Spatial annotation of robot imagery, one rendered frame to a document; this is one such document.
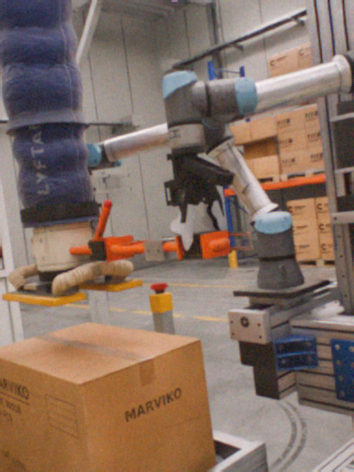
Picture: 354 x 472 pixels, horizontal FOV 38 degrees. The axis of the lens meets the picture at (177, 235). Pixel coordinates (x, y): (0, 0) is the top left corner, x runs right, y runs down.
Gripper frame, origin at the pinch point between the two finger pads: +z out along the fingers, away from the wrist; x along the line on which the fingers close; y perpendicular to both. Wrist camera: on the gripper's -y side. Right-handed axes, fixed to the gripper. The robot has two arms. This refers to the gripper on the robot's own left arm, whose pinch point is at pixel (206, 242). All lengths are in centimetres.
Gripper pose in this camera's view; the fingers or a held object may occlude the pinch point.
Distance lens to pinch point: 106.4
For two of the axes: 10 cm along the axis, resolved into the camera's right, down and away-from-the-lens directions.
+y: -6.4, 0.5, 7.6
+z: 1.3, 9.9, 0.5
